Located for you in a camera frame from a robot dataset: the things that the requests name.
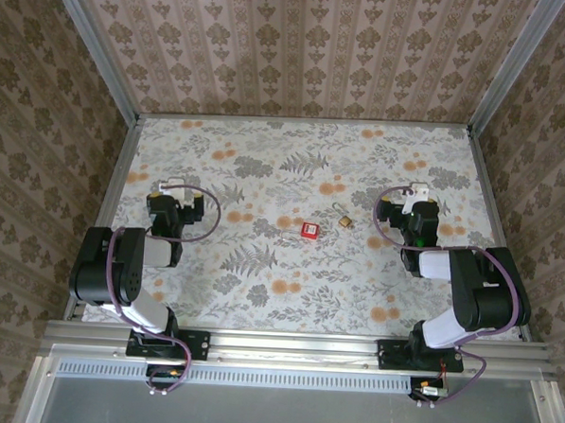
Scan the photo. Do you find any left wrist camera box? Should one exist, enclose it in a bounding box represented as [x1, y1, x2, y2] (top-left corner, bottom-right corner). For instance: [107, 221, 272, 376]
[157, 176, 190, 207]

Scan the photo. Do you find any aluminium table side rail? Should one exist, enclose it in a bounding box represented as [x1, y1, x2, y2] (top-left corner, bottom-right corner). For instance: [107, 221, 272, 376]
[62, 113, 144, 326]
[455, 129, 543, 342]

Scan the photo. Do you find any aluminium frame post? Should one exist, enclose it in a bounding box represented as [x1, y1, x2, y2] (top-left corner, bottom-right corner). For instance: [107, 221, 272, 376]
[467, 0, 565, 140]
[39, 0, 148, 123]

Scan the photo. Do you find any aluminium table end rail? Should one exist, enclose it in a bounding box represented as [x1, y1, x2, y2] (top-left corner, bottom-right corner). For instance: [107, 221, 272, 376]
[137, 108, 473, 136]

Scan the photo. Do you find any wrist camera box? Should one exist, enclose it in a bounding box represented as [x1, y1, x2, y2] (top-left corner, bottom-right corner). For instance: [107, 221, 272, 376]
[398, 181, 430, 218]
[157, 176, 190, 207]

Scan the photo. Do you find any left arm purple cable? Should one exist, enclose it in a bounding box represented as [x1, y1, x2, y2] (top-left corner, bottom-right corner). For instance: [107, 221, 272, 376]
[99, 178, 223, 398]

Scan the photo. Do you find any long aluminium mounting rail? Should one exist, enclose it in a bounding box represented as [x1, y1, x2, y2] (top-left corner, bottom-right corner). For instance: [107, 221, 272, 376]
[37, 317, 559, 383]

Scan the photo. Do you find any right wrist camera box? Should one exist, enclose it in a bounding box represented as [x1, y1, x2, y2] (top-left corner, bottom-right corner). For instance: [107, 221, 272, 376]
[398, 181, 430, 218]

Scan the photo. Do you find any slotted grey cable duct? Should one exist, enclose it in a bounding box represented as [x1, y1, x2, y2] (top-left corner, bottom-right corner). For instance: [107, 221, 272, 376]
[57, 356, 417, 396]

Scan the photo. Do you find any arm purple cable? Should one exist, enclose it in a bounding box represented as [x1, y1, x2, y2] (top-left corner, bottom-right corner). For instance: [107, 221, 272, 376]
[99, 178, 223, 398]
[363, 185, 524, 414]

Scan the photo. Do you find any grey metal panel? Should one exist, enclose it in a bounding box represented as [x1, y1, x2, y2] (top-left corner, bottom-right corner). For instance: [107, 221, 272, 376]
[38, 373, 553, 423]

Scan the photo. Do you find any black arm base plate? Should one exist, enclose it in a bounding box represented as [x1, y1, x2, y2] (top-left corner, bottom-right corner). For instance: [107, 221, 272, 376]
[376, 339, 466, 375]
[125, 326, 212, 362]

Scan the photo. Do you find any small electronics board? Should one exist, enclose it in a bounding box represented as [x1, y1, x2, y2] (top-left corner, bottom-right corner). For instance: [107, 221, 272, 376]
[145, 362, 186, 390]
[408, 377, 450, 404]

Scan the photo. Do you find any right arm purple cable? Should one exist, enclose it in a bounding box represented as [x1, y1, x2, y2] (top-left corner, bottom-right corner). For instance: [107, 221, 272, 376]
[363, 185, 524, 414]

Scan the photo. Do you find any red safety padlock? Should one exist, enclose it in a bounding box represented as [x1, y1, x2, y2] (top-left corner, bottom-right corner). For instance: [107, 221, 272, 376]
[276, 219, 322, 247]

